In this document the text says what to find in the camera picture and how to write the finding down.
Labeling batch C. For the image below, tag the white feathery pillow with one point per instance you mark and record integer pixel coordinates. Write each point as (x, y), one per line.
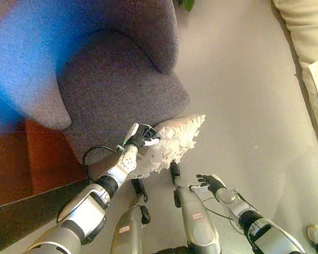
(175, 135)

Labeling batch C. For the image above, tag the silver left robot leg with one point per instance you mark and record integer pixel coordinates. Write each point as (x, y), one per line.
(127, 232)

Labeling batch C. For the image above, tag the dark desk top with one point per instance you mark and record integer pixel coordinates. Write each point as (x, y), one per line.
(16, 219)

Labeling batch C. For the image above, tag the black robot foot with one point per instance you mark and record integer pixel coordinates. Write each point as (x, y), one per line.
(139, 189)
(175, 170)

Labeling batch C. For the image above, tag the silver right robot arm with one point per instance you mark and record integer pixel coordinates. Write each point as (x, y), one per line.
(265, 238)

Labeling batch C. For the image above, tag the white sneaker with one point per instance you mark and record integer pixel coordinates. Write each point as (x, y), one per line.
(315, 232)

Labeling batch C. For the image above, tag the grey fabric tub armchair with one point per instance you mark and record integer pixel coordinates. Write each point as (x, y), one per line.
(108, 92)

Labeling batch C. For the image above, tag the black left robot foot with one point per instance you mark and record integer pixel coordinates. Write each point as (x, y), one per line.
(139, 189)

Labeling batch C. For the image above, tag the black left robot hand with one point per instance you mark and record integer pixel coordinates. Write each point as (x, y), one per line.
(139, 135)

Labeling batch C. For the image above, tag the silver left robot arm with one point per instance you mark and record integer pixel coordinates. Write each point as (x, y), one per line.
(87, 209)

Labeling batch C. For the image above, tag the black right robot foot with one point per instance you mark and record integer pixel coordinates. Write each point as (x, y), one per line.
(175, 170)

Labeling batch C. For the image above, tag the beige bed skirt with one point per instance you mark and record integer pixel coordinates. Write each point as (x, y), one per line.
(299, 26)

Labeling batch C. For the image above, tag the green leafy houseplant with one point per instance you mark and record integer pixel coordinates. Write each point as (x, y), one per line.
(188, 4)

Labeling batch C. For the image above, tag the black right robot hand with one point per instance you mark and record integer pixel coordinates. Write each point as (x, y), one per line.
(213, 183)

